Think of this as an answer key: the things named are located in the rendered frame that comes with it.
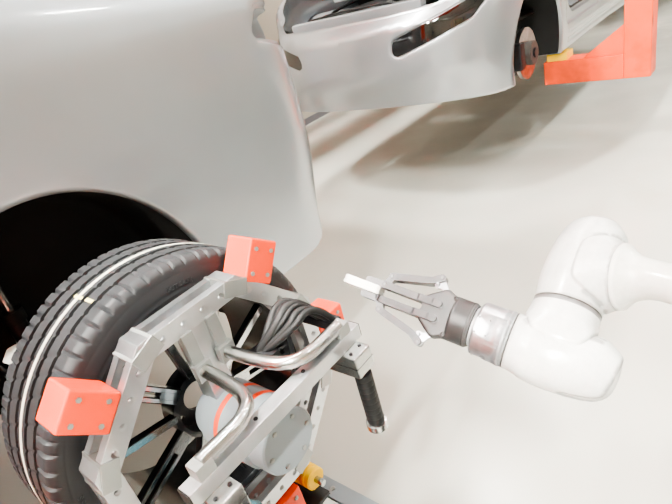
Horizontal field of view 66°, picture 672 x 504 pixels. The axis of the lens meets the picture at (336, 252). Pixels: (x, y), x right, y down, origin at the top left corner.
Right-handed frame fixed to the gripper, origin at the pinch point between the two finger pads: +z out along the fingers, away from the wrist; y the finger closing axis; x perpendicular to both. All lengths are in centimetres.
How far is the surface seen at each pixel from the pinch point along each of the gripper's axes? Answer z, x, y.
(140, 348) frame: 26.2, -15.4, 25.0
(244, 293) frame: 22.9, 1.0, 9.7
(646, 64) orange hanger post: -25, 246, -232
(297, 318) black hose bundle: 10.4, 1.7, 10.0
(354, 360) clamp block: -1.4, 6.7, 12.9
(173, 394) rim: 30.6, 4.8, 33.8
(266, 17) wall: 384, 348, -304
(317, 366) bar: 2.7, 1.2, 16.4
